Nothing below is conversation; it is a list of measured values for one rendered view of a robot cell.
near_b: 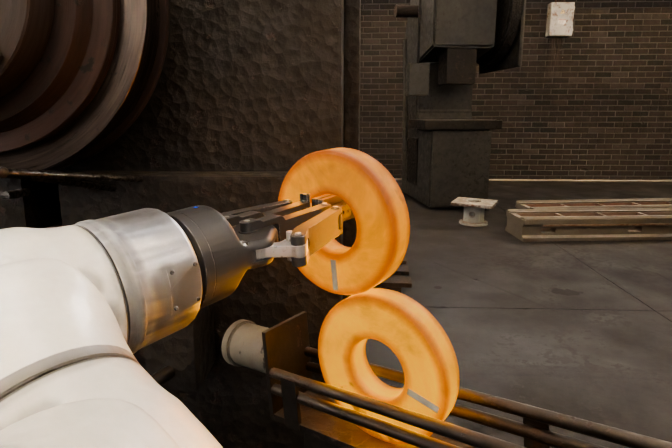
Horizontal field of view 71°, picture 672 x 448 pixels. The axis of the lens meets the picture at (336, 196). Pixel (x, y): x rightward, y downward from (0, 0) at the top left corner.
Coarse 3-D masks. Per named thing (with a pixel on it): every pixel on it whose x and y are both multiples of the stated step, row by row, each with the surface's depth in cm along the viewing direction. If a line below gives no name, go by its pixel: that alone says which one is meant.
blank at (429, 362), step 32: (352, 320) 49; (384, 320) 46; (416, 320) 44; (320, 352) 52; (352, 352) 50; (416, 352) 44; (448, 352) 44; (352, 384) 50; (384, 384) 51; (416, 384) 45; (448, 384) 43; (384, 416) 48
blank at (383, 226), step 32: (320, 160) 48; (352, 160) 46; (288, 192) 52; (320, 192) 49; (352, 192) 46; (384, 192) 44; (384, 224) 45; (320, 256) 51; (352, 256) 48; (384, 256) 45; (352, 288) 49
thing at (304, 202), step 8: (304, 200) 47; (280, 208) 45; (288, 208) 45; (296, 208) 45; (224, 216) 39; (232, 216) 39; (240, 216) 40; (248, 216) 40; (256, 216) 41; (232, 224) 39
